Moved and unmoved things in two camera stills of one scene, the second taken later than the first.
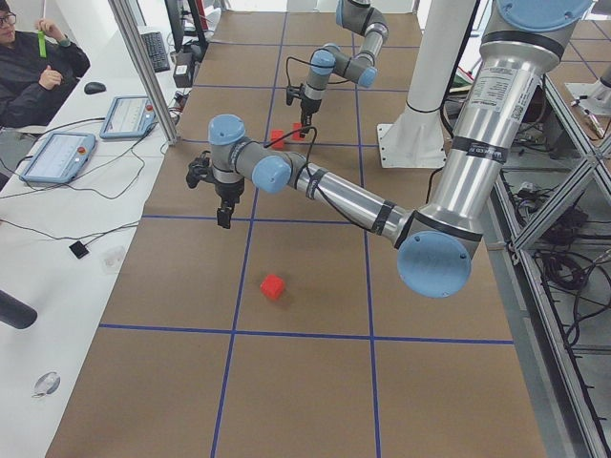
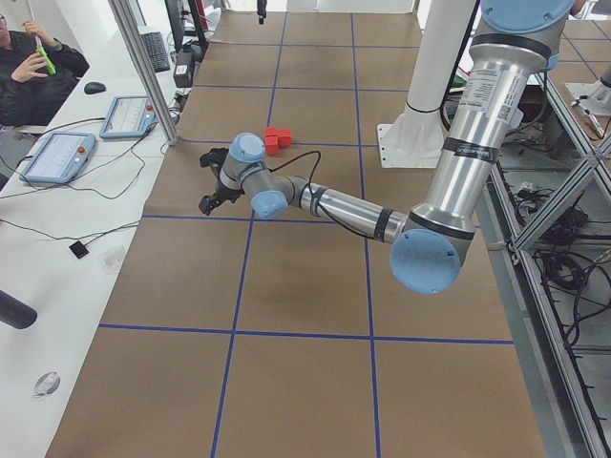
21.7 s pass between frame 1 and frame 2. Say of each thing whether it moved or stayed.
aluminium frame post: stayed
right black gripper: moved
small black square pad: stayed
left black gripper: moved
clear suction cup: stayed
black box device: stayed
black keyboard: stayed
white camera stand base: stayed
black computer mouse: stayed
